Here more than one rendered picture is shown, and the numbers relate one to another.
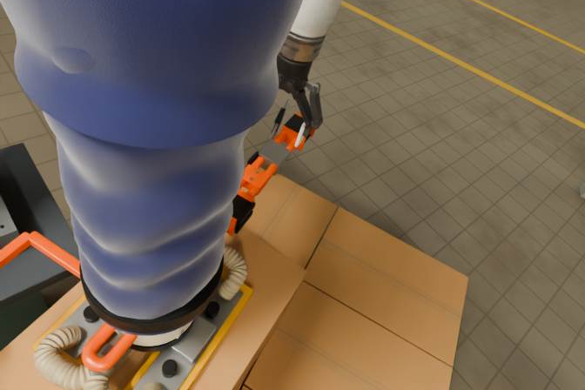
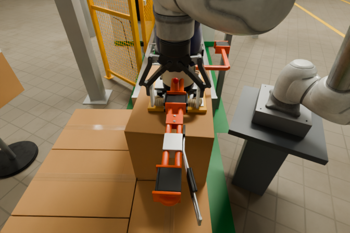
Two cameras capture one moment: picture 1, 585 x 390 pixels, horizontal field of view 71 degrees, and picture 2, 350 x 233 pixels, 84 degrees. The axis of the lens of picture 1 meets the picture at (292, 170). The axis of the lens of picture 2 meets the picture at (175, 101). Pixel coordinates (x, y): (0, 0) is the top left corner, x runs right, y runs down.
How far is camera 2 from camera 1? 120 cm
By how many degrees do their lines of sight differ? 94
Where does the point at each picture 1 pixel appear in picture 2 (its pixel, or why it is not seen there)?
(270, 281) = (141, 118)
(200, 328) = (159, 85)
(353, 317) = (85, 211)
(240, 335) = (145, 99)
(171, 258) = not seen: hidden behind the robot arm
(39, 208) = (270, 137)
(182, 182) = not seen: outside the picture
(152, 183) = not seen: outside the picture
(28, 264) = (244, 118)
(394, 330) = (53, 218)
